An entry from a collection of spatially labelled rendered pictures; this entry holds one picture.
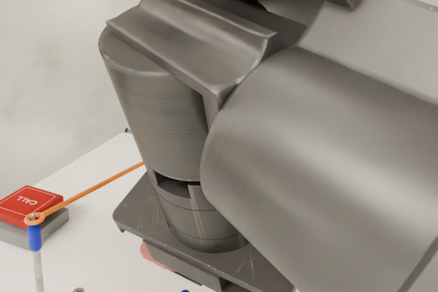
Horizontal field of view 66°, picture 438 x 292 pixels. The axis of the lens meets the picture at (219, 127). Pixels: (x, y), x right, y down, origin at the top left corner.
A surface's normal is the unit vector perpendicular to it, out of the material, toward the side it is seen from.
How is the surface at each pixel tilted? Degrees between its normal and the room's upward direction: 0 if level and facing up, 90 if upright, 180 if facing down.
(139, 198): 30
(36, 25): 0
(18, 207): 55
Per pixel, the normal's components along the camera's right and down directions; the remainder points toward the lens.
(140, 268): 0.11, -0.92
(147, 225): -0.11, -0.72
